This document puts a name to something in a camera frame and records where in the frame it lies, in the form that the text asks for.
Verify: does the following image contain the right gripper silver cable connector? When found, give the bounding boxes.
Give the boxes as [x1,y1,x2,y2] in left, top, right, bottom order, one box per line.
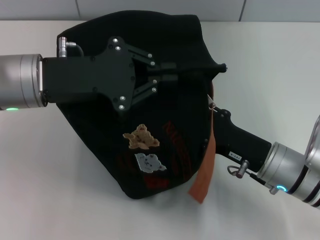
[226,159,270,188]

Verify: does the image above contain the gripper silver cable connector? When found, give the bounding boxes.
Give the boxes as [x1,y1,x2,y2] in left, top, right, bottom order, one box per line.
[226,159,270,188]
[57,36,85,59]

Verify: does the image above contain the left gripper silver cable connector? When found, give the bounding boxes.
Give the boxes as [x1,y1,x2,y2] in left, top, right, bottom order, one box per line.
[57,36,85,59]

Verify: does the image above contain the black food bag brown straps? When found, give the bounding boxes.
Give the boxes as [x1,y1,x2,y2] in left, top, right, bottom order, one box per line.
[55,14,228,204]

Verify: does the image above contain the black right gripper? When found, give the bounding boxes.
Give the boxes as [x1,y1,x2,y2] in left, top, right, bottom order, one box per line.
[210,105,273,174]

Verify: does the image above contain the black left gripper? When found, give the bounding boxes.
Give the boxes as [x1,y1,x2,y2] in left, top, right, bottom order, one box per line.
[41,36,179,117]

